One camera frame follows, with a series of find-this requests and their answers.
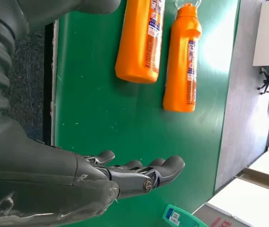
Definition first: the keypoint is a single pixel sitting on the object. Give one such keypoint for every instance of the white framed red sign stand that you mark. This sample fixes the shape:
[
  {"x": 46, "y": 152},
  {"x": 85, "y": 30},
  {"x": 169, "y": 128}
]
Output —
[{"x": 243, "y": 206}]

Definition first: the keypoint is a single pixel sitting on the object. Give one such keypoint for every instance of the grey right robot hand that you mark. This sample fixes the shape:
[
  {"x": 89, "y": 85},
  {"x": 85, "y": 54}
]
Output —
[{"x": 42, "y": 181}]

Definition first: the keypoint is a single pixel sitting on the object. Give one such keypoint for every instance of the dark grey floor rug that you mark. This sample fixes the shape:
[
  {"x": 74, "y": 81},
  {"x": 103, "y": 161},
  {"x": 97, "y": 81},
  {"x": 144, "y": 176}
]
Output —
[{"x": 28, "y": 87}]

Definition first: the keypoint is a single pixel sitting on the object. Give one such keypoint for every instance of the teal plastic bottle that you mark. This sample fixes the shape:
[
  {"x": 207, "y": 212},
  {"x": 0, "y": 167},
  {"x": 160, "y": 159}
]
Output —
[{"x": 179, "y": 217}]

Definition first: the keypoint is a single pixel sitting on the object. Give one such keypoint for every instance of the green table mat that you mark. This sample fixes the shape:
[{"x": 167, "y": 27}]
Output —
[{"x": 89, "y": 100}]

